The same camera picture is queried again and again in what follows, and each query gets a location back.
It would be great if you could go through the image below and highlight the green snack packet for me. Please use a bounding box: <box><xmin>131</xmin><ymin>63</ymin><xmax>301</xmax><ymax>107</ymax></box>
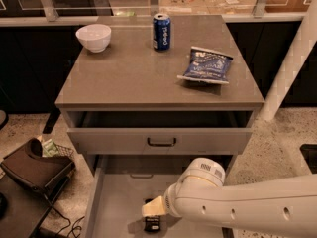
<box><xmin>38</xmin><ymin>136</ymin><xmax>59</xmax><ymax>157</ymax></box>

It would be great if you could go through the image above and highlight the white ceramic bowl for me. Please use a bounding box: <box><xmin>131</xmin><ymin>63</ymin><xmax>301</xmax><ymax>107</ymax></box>
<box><xmin>75</xmin><ymin>24</ymin><xmax>112</xmax><ymax>53</ymax></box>

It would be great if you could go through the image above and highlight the black side table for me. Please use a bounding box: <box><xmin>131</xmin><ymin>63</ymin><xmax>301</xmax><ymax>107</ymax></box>
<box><xmin>0</xmin><ymin>176</ymin><xmax>66</xmax><ymax>238</ymax></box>

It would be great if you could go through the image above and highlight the black cable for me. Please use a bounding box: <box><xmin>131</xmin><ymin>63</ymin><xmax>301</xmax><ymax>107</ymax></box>
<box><xmin>44</xmin><ymin>195</ymin><xmax>86</xmax><ymax>238</ymax></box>

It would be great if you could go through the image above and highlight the black wire basket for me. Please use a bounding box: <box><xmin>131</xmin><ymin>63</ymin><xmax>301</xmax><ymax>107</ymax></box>
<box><xmin>56</xmin><ymin>145</ymin><xmax>74</xmax><ymax>160</ymax></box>

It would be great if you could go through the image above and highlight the blue soda can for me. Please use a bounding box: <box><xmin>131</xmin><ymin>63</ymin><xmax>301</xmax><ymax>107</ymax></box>
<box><xmin>153</xmin><ymin>13</ymin><xmax>171</xmax><ymax>51</ymax></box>

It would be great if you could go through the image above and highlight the blue chip bag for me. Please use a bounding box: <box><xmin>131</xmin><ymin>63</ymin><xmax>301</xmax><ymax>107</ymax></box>
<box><xmin>177</xmin><ymin>46</ymin><xmax>233</xmax><ymax>84</ymax></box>

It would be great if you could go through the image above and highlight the grey middle drawer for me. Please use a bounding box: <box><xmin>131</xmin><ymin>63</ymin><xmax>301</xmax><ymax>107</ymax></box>
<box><xmin>81</xmin><ymin>155</ymin><xmax>235</xmax><ymax>238</ymax></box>

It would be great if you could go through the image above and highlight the dark brown curved device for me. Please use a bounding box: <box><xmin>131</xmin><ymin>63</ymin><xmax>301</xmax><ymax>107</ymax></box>
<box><xmin>1</xmin><ymin>138</ymin><xmax>75</xmax><ymax>196</ymax></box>

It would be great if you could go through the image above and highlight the grey drawer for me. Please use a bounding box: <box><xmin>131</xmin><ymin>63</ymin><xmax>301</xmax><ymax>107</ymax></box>
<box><xmin>66</xmin><ymin>110</ymin><xmax>254</xmax><ymax>156</ymax></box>
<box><xmin>81</xmin><ymin>155</ymin><xmax>235</xmax><ymax>238</ymax></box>

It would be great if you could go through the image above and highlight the cardboard box left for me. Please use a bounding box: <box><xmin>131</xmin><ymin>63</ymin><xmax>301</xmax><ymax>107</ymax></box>
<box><xmin>158</xmin><ymin>0</ymin><xmax>209</xmax><ymax>15</ymax></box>

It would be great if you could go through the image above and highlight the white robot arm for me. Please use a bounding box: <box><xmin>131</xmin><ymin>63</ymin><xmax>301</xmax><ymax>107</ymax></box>
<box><xmin>142</xmin><ymin>0</ymin><xmax>317</xmax><ymax>238</ymax></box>

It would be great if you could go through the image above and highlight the grey top drawer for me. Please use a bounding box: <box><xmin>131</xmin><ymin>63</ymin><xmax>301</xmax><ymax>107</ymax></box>
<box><xmin>66</xmin><ymin>110</ymin><xmax>254</xmax><ymax>156</ymax></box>

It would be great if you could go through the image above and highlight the grey drawer cabinet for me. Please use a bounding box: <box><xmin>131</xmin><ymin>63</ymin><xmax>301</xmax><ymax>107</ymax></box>
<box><xmin>54</xmin><ymin>14</ymin><xmax>265</xmax><ymax>171</ymax></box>

